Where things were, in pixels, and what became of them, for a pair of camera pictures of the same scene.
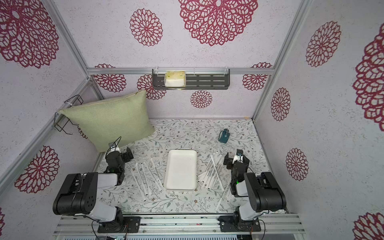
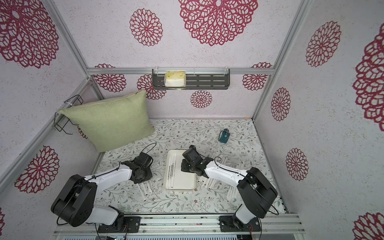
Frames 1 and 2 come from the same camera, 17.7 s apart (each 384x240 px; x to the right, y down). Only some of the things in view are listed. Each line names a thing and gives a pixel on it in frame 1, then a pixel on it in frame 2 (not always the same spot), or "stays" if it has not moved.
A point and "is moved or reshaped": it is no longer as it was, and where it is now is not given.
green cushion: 117,121 stays
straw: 141,182 is moved or reshaped
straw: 157,179 to 171,166
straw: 141,182 stays
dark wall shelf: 196,78 stays
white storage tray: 181,170 stays
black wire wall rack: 60,120 stays
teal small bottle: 224,136 stays
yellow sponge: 175,80 stays
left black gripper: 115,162 to 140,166
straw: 147,178 to 173,162
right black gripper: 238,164 to 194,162
